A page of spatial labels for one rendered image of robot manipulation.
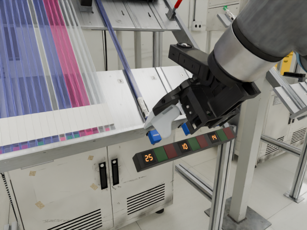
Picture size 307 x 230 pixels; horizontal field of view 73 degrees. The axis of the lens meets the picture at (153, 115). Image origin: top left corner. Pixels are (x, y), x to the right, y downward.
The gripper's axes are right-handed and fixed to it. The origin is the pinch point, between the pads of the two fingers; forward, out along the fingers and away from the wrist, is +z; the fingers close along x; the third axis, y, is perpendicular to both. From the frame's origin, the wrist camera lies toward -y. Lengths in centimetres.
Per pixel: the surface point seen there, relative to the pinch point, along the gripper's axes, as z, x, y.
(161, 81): 9.8, 9.8, -16.8
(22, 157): 8.7, -28.8, -2.3
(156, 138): 8.7, -0.2, 0.9
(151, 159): 10.8, -2.7, 5.0
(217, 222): 48, 33, 32
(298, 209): 59, 97, 49
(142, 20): 9.9, 14.3, -44.5
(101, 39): 126, 49, -161
